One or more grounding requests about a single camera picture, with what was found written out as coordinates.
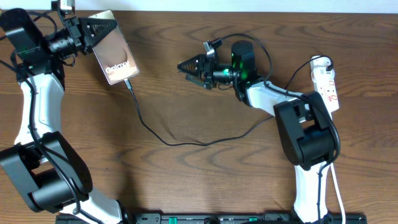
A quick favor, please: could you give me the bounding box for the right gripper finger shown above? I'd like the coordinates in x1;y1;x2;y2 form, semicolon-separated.
177;54;206;75
185;74;211;90

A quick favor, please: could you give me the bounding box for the Galaxy S25 Ultra smartphone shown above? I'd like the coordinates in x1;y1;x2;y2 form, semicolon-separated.
90;9;139;90

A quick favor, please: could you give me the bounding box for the black USB charging cable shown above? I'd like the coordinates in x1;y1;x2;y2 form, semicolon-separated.
123;55;335;147

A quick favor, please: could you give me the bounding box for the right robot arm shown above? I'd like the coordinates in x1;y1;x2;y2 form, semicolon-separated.
177;40;340;223

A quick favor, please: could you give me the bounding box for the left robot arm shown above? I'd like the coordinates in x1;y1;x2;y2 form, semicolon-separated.
1;1;129;223

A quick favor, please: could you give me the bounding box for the white power strip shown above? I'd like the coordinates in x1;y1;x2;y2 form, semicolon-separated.
310;55;340;114

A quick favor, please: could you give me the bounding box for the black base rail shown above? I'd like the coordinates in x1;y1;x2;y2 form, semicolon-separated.
55;212;368;224

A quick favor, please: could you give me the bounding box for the white power strip cord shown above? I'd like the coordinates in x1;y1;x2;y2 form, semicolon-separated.
329;161;346;224

